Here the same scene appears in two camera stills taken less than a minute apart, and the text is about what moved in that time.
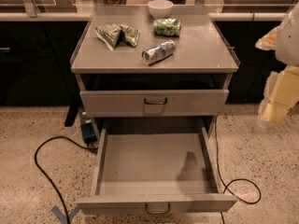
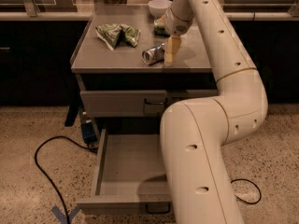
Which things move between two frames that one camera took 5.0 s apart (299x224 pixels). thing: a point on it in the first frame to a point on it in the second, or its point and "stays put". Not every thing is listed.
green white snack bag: [119, 33] stays put
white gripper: [289, 44] to [175, 24]
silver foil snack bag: [158, 52] stays put
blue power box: [88, 133] stays put
